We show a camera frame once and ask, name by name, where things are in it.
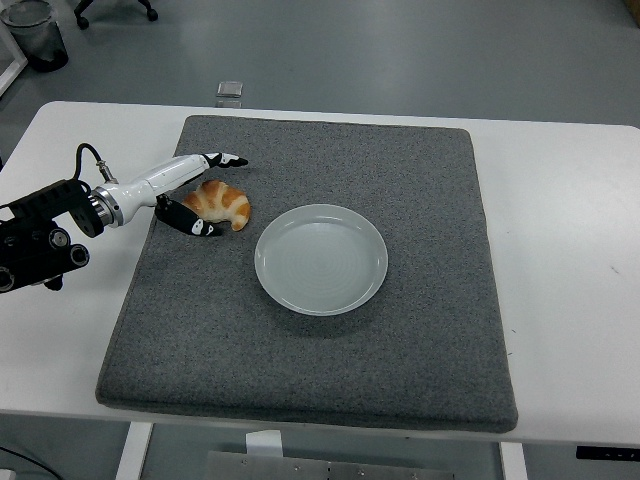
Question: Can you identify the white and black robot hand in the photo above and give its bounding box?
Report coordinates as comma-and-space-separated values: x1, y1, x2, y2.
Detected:
110, 150, 250, 239

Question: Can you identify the golden croissant bread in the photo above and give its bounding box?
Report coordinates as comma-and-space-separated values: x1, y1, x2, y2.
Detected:
180, 179, 252, 233

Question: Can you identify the pale grey round plate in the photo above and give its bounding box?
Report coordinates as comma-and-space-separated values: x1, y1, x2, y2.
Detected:
253, 202, 390, 317

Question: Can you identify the grey metal plate with screws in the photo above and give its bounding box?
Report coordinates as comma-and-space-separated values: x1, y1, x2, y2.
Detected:
203, 450, 457, 480

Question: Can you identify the small clear box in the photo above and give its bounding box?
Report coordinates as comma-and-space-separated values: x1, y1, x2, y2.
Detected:
216, 79, 246, 108

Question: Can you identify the black office chair base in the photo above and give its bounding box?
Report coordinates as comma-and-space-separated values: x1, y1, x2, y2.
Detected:
73, 0, 160, 30

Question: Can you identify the black mesh trash bin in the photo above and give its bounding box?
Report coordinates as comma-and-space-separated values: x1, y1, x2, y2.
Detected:
0, 0, 70, 73

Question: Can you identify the grey felt table mat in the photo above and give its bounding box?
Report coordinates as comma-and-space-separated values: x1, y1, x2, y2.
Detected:
94, 113, 519, 435

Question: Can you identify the white table leg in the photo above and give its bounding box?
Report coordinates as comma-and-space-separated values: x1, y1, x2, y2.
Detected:
115, 422, 154, 480
499, 441, 529, 480

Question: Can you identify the black table control panel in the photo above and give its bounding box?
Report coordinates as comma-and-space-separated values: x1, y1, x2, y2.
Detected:
574, 444, 640, 462

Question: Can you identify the white metal frame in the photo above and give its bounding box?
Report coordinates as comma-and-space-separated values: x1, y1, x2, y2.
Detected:
0, 19, 29, 99

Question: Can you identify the white bracket under table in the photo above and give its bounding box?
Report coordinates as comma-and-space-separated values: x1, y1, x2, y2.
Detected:
244, 430, 286, 459

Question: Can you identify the black floor cable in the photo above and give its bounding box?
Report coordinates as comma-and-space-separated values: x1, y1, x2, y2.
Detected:
0, 439, 62, 480

